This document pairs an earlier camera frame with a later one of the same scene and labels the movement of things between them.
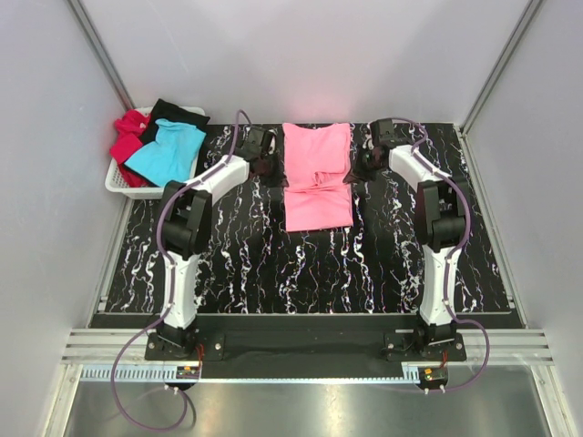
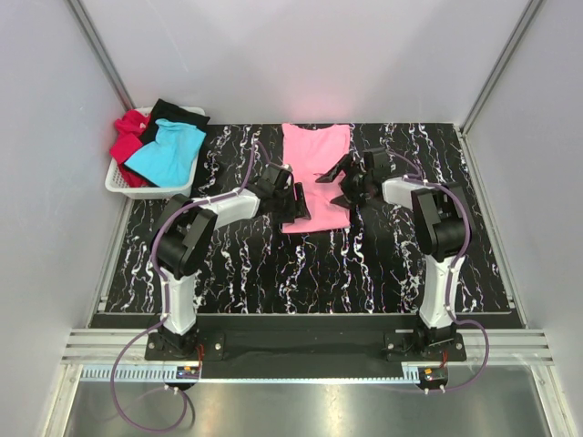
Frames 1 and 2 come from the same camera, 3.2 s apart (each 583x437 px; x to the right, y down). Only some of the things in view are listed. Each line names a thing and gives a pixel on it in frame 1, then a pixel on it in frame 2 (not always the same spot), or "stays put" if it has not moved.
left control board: [191, 372] stays put
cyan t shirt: [171, 157] stays put
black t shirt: [164, 110] stays put
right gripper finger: [353, 177] to [332, 173]
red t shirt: [129, 127] stays put
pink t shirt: [318, 193] stays put
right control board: [433, 374] stays put
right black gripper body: [369, 167] to [354, 184]
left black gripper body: [268, 159] to [283, 209]
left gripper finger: [277, 177] to [301, 208]
